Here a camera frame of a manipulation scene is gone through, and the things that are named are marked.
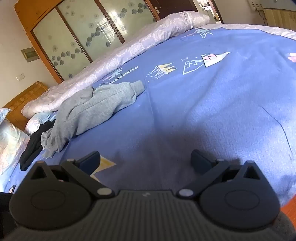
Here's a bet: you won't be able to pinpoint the large floral pillow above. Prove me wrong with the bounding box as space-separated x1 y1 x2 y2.
0 108 30 175

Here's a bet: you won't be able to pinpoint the grey wall panel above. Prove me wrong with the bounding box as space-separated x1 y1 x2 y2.
21 47 39 62

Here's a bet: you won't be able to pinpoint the dark brown door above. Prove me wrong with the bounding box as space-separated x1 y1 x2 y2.
148 0 197 21

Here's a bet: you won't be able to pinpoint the black cloth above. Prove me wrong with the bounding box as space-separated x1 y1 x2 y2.
19 120 56 171

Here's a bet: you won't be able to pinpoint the black cable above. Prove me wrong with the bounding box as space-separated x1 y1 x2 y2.
258 9 269 26

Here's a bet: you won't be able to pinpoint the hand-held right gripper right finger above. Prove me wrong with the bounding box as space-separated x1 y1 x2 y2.
177 149 265 199

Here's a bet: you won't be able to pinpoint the blue printed bedsheet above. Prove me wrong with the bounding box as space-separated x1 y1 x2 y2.
5 23 296 209

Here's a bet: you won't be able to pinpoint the white wall socket strip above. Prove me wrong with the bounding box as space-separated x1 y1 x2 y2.
248 0 264 11

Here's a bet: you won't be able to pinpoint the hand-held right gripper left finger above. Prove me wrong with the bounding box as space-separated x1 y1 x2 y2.
30 151 115 199

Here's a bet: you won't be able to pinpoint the wooden headboard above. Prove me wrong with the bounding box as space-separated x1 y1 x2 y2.
2 82 49 135

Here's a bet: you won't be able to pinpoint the small floral pillow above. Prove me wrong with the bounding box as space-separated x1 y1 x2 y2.
24 111 57 135

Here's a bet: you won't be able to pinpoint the wooden wardrobe with glass doors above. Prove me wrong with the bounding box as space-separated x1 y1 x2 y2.
14 0 162 85

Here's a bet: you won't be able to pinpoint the pale floral quilt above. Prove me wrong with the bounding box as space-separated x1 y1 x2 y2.
21 10 211 117

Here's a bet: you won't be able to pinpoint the grey pants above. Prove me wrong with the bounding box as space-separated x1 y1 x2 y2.
41 80 145 159

